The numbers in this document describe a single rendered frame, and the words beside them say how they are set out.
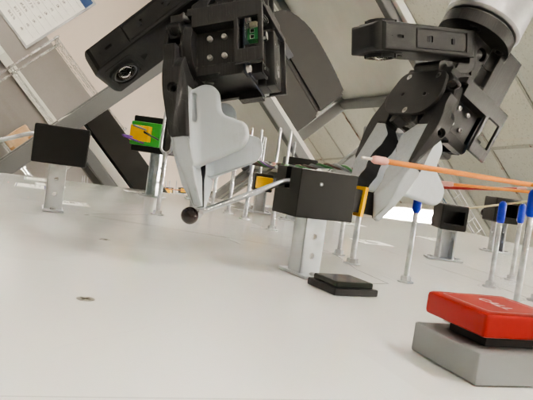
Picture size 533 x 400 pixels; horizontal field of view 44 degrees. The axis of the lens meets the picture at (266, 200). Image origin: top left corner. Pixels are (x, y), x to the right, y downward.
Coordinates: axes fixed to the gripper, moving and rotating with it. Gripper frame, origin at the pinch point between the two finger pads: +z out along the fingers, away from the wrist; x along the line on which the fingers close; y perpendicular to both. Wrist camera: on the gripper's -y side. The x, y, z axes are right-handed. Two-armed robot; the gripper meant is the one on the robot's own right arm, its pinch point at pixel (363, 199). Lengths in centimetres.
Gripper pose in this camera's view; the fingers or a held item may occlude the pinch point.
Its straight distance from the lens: 59.8
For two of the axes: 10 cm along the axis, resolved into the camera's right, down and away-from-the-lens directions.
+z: -5.0, 8.5, -1.5
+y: 7.4, 5.1, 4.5
